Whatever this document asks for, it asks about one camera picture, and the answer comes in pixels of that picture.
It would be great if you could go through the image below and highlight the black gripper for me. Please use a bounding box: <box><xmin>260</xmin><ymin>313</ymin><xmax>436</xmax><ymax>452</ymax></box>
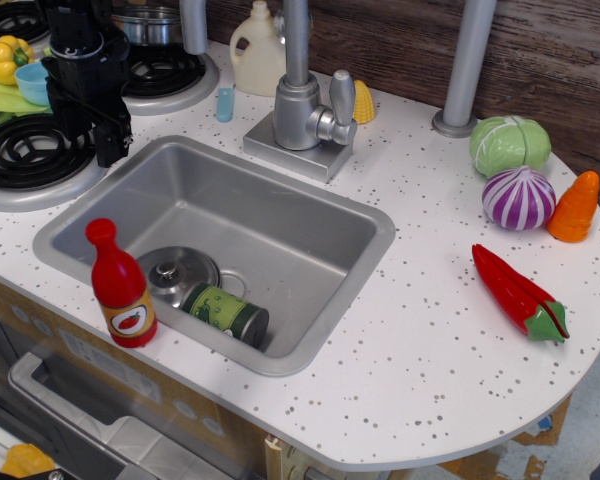
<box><xmin>42</xmin><ymin>40</ymin><xmax>133</xmax><ymax>168</ymax></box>

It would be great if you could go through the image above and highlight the green toy cabbage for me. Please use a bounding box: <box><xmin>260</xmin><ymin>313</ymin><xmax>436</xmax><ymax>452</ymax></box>
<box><xmin>469</xmin><ymin>115</ymin><xmax>552</xmax><ymax>178</ymax></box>

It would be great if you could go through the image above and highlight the black front stove burner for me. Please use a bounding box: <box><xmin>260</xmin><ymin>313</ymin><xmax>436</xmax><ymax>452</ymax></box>
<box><xmin>0</xmin><ymin>114</ymin><xmax>95</xmax><ymax>190</ymax></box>

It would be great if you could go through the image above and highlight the red toy chili pepper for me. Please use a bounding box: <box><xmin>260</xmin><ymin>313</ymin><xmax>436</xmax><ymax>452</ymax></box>
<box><xmin>472</xmin><ymin>244</ymin><xmax>570</xmax><ymax>343</ymax></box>

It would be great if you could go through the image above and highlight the green pickle can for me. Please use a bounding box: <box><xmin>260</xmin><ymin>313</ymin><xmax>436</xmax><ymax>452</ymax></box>
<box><xmin>180</xmin><ymin>283</ymin><xmax>269</xmax><ymax>348</ymax></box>

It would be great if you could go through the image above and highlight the yellow corn piece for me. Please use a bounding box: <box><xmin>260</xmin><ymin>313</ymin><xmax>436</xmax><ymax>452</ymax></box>
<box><xmin>353</xmin><ymin>80</ymin><xmax>375</xmax><ymax>125</ymax></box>

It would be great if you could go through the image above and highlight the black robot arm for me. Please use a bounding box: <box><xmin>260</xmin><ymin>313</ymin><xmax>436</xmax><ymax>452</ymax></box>
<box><xmin>36</xmin><ymin>1</ymin><xmax>132</xmax><ymax>168</ymax></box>

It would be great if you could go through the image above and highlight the grey toy faucet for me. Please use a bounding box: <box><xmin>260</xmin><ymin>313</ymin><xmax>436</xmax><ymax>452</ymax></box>
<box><xmin>243</xmin><ymin>1</ymin><xmax>357</xmax><ymax>183</ymax></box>

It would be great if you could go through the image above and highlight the yellow toy bell pepper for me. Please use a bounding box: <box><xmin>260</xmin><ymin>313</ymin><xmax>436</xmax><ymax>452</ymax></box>
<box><xmin>0</xmin><ymin>35</ymin><xmax>34</xmax><ymax>85</ymax></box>

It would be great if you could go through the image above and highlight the grey right support pole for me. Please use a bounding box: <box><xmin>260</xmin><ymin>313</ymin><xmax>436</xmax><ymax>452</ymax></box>
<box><xmin>432</xmin><ymin>0</ymin><xmax>497</xmax><ymax>138</ymax></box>

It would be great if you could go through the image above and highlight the orange toy carrot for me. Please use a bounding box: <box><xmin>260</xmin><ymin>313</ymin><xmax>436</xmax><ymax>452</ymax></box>
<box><xmin>546</xmin><ymin>170</ymin><xmax>600</xmax><ymax>243</ymax></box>

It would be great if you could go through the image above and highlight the steel pot lid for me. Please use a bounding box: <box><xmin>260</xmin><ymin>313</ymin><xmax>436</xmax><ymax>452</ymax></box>
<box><xmin>137</xmin><ymin>246</ymin><xmax>220</xmax><ymax>308</ymax></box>

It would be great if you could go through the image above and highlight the green toy leaf vegetable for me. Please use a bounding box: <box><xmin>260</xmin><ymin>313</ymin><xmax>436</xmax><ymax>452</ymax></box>
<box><xmin>0</xmin><ymin>84</ymin><xmax>49</xmax><ymax>115</ymax></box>

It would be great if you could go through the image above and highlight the grey support pole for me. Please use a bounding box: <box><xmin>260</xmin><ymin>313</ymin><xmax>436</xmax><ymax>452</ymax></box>
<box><xmin>432</xmin><ymin>0</ymin><xmax>497</xmax><ymax>138</ymax></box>
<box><xmin>179</xmin><ymin>0</ymin><xmax>208</xmax><ymax>55</ymax></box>

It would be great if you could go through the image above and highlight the oven door with handle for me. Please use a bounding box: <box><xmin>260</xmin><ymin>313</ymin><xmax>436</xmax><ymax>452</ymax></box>
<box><xmin>0</xmin><ymin>322</ymin><xmax>255</xmax><ymax>479</ymax></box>

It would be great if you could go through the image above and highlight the black back left burner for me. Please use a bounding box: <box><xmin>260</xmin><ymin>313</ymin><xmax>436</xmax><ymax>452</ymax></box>
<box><xmin>0</xmin><ymin>1</ymin><xmax>48</xmax><ymax>43</ymax></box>

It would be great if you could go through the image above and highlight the light blue small cylinder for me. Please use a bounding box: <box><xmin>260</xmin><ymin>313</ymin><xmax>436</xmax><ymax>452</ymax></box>
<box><xmin>216</xmin><ymin>88</ymin><xmax>234</xmax><ymax>123</ymax></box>

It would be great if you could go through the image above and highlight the grey left support pole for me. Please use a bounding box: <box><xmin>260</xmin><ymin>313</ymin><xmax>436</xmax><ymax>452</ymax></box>
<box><xmin>179</xmin><ymin>0</ymin><xmax>208</xmax><ymax>55</ymax></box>

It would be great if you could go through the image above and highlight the black back right burner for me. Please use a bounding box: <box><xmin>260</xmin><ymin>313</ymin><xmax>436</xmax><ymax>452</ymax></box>
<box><xmin>123</xmin><ymin>45</ymin><xmax>206</xmax><ymax>98</ymax></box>

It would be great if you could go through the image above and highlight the grey sink basin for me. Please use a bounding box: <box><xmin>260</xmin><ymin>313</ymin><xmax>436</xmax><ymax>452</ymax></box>
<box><xmin>33</xmin><ymin>136</ymin><xmax>395</xmax><ymax>376</ymax></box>

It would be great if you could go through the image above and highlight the steel pot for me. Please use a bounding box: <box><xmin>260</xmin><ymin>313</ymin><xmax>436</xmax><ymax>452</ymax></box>
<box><xmin>111</xmin><ymin>5</ymin><xmax>183</xmax><ymax>47</ymax></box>

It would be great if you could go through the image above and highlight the light blue bowl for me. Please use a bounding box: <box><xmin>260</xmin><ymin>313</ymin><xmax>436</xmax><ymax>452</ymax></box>
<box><xmin>15</xmin><ymin>62</ymin><xmax>50</xmax><ymax>107</ymax></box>

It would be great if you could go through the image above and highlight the yellow object bottom left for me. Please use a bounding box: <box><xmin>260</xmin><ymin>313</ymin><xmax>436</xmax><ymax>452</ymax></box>
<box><xmin>0</xmin><ymin>444</ymin><xmax>55</xmax><ymax>479</ymax></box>

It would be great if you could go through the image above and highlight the cream detergent jug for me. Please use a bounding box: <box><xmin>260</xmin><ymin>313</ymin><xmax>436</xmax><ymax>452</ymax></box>
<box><xmin>229</xmin><ymin>1</ymin><xmax>286</xmax><ymax>97</ymax></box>

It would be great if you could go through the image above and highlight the red ketchup bottle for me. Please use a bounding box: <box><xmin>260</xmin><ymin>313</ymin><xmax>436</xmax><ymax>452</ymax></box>
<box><xmin>85</xmin><ymin>218</ymin><xmax>158</xmax><ymax>348</ymax></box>

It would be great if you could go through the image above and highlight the purple toy onion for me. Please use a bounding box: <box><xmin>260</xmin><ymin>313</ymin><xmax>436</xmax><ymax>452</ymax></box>
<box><xmin>482</xmin><ymin>165</ymin><xmax>557</xmax><ymax>231</ymax></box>

